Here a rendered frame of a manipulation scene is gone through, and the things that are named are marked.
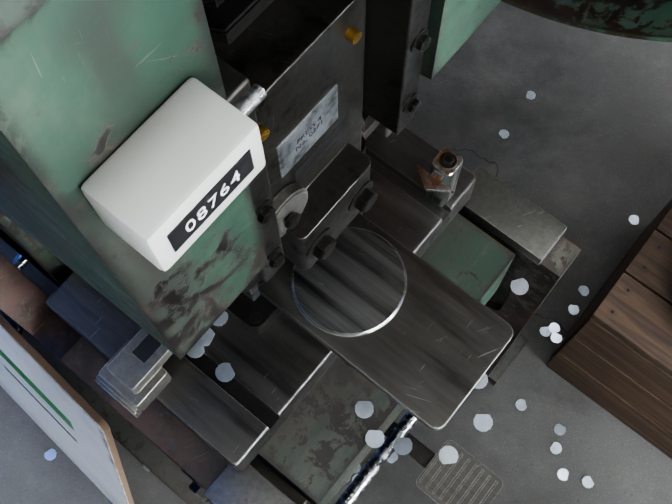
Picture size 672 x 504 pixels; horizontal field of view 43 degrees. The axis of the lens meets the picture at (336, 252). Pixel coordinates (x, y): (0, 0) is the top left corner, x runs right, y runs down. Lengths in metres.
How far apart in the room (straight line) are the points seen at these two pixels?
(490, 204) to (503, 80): 0.88
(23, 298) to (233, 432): 0.33
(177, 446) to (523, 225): 0.51
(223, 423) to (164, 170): 0.63
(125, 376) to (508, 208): 0.52
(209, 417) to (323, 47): 0.50
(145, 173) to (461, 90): 1.62
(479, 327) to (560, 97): 1.13
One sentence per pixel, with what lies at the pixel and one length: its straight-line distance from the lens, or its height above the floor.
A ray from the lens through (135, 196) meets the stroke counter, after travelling 0.36.
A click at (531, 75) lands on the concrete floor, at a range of 2.00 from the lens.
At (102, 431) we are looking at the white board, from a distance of 1.13.
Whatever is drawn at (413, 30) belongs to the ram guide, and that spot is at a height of 1.14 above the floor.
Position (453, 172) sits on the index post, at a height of 0.79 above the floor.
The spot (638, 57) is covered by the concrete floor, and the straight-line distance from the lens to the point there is 2.08.
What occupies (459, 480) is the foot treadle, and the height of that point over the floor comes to 0.16.
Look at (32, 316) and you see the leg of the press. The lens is 1.16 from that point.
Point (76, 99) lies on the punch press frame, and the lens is 0.33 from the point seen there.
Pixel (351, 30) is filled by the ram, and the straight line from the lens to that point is 0.62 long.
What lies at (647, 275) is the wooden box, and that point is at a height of 0.35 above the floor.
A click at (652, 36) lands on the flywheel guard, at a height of 1.00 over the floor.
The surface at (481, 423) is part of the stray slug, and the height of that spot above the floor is 0.65.
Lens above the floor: 1.65
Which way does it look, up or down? 69 degrees down
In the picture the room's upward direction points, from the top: 2 degrees counter-clockwise
